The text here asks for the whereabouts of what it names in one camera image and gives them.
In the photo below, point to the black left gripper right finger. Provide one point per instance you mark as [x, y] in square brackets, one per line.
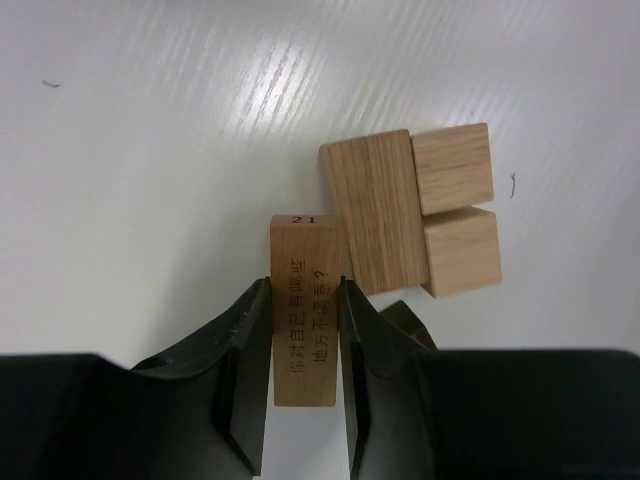
[483, 414]

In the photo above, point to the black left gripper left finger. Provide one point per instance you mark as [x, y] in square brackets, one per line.
[196, 410]

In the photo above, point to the light wood cube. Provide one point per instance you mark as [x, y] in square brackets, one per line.
[463, 251]
[453, 168]

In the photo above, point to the long wood block printed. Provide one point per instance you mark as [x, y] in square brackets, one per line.
[305, 272]

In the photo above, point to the wide light wood block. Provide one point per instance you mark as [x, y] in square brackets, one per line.
[373, 183]

